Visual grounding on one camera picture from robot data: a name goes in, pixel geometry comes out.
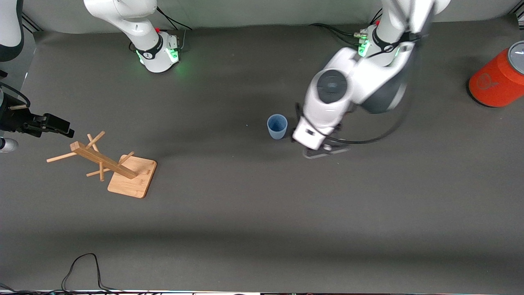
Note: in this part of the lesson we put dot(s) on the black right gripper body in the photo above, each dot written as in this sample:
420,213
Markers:
13,119

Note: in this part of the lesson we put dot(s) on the light blue cup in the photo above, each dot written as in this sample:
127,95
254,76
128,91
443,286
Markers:
277,128

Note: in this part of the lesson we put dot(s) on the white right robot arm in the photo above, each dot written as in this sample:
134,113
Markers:
139,28

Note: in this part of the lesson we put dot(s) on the wooden cup rack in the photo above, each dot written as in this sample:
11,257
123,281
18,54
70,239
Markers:
131,180

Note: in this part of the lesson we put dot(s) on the dark grey table mat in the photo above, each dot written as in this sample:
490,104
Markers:
262,205

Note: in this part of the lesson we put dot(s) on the orange cylindrical can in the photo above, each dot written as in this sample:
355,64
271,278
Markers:
497,80

